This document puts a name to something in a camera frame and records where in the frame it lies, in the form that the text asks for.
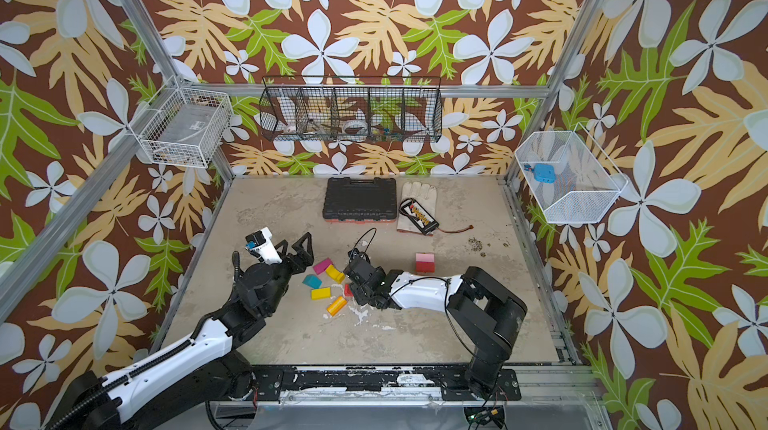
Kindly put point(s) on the white wire basket left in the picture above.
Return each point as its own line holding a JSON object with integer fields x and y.
{"x": 183, "y": 126}

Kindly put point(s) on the teal wood block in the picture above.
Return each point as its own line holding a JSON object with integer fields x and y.
{"x": 312, "y": 281}

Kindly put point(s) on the white tape roll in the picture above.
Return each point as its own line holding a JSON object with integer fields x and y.
{"x": 354, "y": 127}

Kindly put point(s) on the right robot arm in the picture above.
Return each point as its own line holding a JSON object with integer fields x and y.
{"x": 488, "y": 313}

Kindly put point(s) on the black plastic tool case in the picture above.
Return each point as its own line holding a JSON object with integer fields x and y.
{"x": 358, "y": 200}

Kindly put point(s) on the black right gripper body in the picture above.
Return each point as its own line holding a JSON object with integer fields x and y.
{"x": 359, "y": 274}

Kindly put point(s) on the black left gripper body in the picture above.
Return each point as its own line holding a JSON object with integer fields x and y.
{"x": 281, "y": 276}

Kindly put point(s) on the red rectangular wood block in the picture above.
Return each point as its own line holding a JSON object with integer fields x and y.
{"x": 425, "y": 267}

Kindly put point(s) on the aluminium frame post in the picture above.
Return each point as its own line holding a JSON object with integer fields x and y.
{"x": 548, "y": 95}
{"x": 148, "y": 33}

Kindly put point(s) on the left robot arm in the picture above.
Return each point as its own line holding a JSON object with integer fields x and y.
{"x": 200, "y": 367}

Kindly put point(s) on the aluminium frame post right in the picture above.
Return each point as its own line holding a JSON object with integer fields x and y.
{"x": 548, "y": 95}

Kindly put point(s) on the white wire basket right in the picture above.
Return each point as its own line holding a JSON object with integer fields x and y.
{"x": 588, "y": 181}

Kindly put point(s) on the white wire basket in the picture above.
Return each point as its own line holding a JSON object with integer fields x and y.
{"x": 588, "y": 181}
{"x": 183, "y": 126}

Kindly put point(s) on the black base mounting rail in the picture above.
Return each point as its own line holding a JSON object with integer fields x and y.
{"x": 450, "y": 381}

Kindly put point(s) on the yellow rectangular wood block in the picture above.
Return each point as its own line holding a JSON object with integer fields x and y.
{"x": 321, "y": 293}

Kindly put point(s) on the pink wood block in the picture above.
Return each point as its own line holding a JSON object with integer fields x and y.
{"x": 424, "y": 258}

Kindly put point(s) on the orange cylinder wood block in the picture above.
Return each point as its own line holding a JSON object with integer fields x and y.
{"x": 336, "y": 306}

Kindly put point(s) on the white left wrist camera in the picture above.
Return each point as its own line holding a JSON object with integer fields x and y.
{"x": 259, "y": 244}

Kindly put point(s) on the white work glove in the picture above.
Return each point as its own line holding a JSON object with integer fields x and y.
{"x": 425, "y": 194}

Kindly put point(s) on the black wire basket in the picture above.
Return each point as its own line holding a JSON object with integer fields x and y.
{"x": 395, "y": 108}

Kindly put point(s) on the yellow arch wood block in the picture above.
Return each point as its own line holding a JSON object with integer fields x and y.
{"x": 334, "y": 274}

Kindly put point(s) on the blue plastic object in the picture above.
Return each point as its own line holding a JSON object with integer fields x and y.
{"x": 541, "y": 172}

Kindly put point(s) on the aluminium frame post left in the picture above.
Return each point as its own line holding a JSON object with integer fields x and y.
{"x": 148, "y": 33}

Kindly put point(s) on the magenta wood block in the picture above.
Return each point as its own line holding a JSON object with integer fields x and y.
{"x": 322, "y": 266}

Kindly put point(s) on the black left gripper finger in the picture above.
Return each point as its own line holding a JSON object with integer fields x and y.
{"x": 287, "y": 259}
{"x": 303, "y": 251}

